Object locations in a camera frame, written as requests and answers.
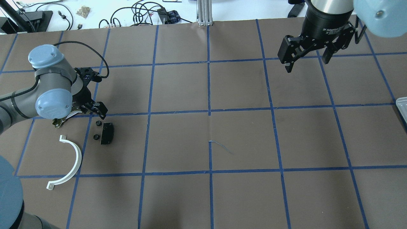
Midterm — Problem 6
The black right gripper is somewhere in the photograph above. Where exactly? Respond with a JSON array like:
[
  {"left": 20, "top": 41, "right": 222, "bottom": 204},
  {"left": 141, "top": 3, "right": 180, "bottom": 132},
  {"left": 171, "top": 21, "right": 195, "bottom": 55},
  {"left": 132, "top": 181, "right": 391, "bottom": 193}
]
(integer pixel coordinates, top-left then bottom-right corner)
[{"left": 278, "top": 6, "right": 355, "bottom": 73}]

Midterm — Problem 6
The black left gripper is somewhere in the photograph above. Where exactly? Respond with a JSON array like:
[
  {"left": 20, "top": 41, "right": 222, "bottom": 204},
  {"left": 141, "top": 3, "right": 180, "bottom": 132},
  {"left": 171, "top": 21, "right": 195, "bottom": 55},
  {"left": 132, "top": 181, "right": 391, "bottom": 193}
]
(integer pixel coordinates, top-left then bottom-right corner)
[{"left": 72, "top": 67, "right": 108, "bottom": 120}]

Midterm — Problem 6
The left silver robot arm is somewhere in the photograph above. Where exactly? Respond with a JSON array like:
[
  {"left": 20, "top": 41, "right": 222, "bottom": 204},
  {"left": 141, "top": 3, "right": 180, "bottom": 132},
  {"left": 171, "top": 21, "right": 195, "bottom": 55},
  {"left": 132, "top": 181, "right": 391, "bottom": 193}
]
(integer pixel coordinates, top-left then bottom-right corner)
[{"left": 0, "top": 44, "right": 108, "bottom": 133}]

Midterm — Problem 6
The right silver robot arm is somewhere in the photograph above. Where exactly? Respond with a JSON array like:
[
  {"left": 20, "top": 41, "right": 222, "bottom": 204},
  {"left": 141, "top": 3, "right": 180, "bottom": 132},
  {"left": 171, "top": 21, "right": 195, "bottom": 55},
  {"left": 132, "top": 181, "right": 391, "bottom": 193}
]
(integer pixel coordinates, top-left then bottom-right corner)
[{"left": 64, "top": 0, "right": 406, "bottom": 125}]

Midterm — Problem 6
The black brake pad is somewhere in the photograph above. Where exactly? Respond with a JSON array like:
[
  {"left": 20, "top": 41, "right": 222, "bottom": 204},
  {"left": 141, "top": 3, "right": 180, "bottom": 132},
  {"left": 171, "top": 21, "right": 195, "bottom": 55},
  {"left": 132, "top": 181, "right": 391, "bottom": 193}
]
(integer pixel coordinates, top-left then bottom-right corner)
[{"left": 100, "top": 122, "right": 114, "bottom": 145}]

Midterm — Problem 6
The olive metal brake shoe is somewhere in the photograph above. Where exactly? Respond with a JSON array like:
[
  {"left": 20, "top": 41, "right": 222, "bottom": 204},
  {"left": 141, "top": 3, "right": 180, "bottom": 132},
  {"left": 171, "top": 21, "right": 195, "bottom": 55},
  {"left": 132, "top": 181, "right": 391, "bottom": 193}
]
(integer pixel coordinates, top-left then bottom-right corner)
[{"left": 52, "top": 110, "right": 83, "bottom": 128}]

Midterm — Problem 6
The black power adapter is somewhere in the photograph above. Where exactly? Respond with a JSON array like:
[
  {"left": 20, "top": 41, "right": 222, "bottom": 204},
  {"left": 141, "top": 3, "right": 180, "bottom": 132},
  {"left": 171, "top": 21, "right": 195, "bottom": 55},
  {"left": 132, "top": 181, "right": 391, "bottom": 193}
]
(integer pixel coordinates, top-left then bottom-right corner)
[{"left": 287, "top": 0, "right": 305, "bottom": 18}]

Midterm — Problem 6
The bag of nuts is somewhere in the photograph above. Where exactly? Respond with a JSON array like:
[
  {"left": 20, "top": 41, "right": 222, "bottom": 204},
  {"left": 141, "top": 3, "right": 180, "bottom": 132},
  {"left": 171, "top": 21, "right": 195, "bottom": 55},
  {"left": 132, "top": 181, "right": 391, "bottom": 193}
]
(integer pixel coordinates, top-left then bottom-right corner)
[{"left": 76, "top": 6, "right": 91, "bottom": 19}]

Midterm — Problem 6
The black monitor stand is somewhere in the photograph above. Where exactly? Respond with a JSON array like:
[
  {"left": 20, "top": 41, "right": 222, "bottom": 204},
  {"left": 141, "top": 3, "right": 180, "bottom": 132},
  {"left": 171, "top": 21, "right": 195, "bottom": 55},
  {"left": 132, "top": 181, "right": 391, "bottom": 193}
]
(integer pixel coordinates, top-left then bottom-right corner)
[{"left": 0, "top": 0, "right": 53, "bottom": 34}]

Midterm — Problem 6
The white curved plastic bracket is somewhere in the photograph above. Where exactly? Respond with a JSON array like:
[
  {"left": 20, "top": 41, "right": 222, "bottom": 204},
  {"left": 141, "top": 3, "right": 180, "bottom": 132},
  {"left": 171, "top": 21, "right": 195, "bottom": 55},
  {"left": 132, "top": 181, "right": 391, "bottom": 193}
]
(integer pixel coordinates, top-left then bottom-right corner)
[{"left": 46, "top": 135, "right": 82, "bottom": 191}]

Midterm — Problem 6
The aluminium frame post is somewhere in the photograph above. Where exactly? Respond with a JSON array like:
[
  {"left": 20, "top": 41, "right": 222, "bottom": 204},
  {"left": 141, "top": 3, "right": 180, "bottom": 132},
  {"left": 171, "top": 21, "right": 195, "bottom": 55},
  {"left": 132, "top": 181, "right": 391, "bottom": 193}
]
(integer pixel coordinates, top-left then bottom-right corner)
[{"left": 196, "top": 0, "right": 213, "bottom": 26}]

